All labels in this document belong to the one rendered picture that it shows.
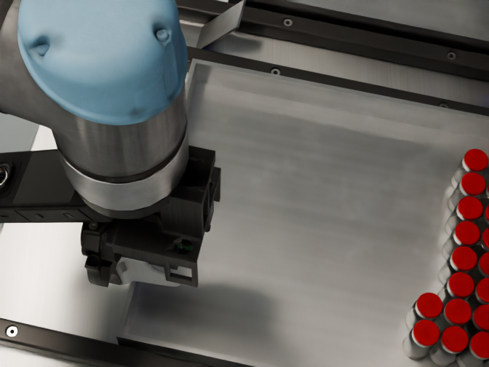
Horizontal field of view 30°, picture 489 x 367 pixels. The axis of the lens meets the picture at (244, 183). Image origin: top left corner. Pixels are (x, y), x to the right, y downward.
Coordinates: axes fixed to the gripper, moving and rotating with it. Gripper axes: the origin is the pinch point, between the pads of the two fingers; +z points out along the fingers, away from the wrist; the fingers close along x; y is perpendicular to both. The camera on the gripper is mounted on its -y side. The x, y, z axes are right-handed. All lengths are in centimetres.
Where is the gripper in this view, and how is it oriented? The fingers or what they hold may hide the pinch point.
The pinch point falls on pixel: (123, 261)
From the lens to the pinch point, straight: 74.4
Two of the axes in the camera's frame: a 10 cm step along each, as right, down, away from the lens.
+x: 2.2, -8.8, 4.1
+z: -0.3, 4.2, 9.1
